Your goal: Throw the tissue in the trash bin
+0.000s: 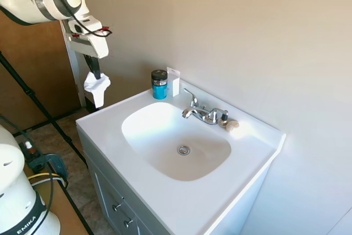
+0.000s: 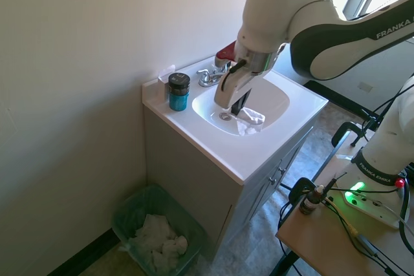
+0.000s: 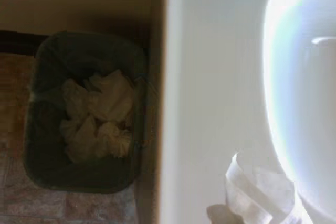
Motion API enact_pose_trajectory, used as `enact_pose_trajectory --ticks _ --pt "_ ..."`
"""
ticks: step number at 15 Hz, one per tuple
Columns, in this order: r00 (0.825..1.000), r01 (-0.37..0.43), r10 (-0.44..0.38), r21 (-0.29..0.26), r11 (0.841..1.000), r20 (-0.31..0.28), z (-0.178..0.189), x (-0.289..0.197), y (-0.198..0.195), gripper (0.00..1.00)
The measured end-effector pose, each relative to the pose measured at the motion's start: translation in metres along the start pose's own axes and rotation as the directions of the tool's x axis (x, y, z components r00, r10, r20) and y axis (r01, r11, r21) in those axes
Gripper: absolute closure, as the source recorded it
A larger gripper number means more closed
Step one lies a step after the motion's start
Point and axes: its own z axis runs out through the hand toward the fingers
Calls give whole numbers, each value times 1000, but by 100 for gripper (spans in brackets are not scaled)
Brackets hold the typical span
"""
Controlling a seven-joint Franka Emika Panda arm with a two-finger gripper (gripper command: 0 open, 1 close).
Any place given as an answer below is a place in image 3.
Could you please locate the white sink vanity cabinet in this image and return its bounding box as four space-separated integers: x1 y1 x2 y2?
146 0 336 224

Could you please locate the crumpled white tissue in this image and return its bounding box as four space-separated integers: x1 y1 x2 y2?
205 152 303 224

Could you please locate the dark green trash bin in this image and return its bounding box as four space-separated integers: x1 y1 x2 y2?
23 30 148 195

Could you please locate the dark baseboard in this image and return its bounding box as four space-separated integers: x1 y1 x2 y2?
0 29 43 55

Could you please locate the crumpled paper waste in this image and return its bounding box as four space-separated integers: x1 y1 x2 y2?
59 68 135 164

